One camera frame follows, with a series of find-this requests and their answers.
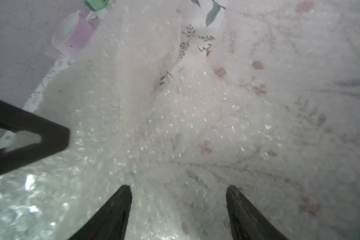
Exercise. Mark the bubble wrap around vase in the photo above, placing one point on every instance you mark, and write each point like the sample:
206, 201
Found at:
266, 97

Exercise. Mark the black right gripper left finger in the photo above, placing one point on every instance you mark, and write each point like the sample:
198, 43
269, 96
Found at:
111, 220

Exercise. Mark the bubble wrap sheet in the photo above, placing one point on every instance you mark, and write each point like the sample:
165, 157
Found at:
99, 98

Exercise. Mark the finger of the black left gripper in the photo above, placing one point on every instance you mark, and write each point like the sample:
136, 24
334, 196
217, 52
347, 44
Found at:
35, 138

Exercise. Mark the green small box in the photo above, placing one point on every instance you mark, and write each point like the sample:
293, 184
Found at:
96, 5

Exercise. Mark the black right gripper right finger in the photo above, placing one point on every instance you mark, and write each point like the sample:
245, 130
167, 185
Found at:
247, 222

